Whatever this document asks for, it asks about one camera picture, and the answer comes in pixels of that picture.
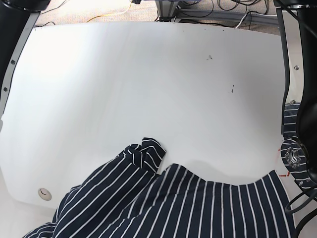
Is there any navy white striped t-shirt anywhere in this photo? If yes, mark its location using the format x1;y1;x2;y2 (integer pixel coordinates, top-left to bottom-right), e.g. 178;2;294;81
21;104;302;238

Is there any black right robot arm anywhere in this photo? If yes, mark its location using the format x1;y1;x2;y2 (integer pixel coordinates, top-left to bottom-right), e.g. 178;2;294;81
0;0;51;115

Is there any grey aluminium frame stand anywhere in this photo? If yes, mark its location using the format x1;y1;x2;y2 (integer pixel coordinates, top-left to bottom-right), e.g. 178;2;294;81
155;0;278;28

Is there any red tape rectangle marking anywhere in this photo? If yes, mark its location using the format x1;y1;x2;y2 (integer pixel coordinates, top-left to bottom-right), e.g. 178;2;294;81
276;148;290;178

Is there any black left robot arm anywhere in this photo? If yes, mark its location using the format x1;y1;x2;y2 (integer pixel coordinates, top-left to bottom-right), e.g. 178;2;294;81
274;0;317;190

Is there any white floor cable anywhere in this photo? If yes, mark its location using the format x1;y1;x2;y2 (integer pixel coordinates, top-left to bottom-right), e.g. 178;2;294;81
234;12;278;29

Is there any left table cable grommet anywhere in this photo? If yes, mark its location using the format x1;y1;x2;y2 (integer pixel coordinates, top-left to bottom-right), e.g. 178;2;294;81
38;188;52;201

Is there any yellow floor cable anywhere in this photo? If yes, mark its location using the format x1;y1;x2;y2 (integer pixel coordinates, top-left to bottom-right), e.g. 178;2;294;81
86;0;132;23

